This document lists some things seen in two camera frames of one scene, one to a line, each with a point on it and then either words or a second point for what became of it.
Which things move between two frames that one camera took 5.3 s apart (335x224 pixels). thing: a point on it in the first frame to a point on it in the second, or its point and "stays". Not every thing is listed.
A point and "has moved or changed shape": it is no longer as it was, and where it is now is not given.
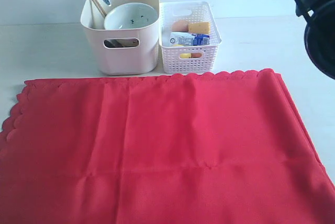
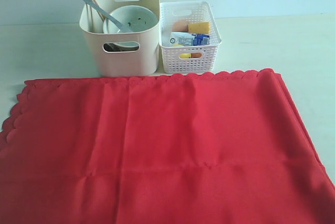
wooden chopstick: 90,10 stays
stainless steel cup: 112,43 has moved or changed shape
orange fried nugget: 196,55 stays
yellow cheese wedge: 199,28 stays
